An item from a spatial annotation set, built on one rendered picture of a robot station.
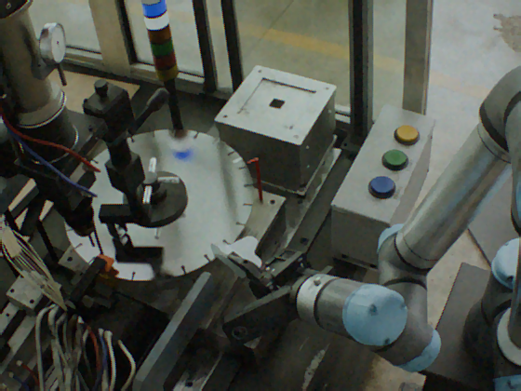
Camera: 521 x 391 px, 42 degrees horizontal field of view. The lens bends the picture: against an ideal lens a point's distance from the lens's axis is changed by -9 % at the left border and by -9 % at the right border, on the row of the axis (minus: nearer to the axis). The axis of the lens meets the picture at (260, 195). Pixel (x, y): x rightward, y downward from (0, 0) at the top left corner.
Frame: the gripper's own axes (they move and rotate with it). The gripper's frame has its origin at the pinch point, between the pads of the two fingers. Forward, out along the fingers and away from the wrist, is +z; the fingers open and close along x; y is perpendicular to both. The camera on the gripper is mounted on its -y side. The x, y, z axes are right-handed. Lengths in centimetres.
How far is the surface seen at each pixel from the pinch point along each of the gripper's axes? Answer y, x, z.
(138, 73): 30, 27, 63
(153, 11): 20, 42, 19
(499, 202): 118, -68, 50
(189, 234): -0.4, 9.6, 3.5
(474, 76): 170, -45, 88
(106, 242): -11.0, 14.2, 11.1
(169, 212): -0.1, 13.1, 7.2
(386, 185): 31.2, -1.2, -6.9
